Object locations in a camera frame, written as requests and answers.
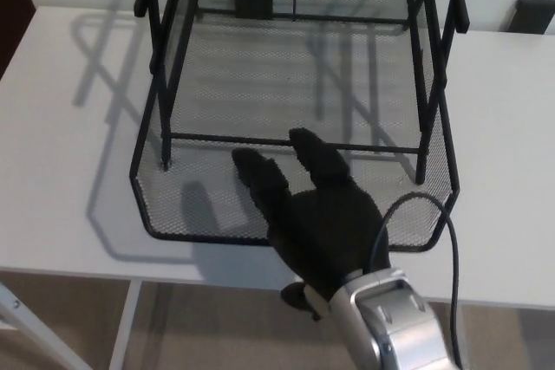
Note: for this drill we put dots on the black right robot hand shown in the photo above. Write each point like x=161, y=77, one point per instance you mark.
x=329, y=231

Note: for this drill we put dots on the black mesh file tray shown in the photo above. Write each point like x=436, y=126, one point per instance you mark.
x=195, y=218

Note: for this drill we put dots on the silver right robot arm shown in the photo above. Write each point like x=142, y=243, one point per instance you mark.
x=399, y=331

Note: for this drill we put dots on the white desk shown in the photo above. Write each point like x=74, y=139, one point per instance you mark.
x=65, y=192

